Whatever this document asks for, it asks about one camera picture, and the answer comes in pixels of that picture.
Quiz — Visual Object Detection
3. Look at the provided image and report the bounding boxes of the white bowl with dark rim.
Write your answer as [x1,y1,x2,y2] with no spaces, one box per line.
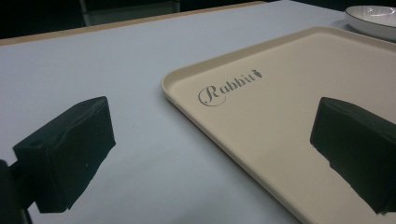
[344,5,396,43]

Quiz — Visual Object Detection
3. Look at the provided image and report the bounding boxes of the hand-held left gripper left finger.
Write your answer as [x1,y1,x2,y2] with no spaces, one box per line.
[8,95,117,215]

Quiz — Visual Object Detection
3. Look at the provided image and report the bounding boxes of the beige plastic tray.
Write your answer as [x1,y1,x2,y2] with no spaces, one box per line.
[161,26,396,224]

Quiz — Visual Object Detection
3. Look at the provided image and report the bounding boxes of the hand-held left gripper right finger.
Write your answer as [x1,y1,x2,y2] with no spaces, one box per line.
[309,96,396,216]

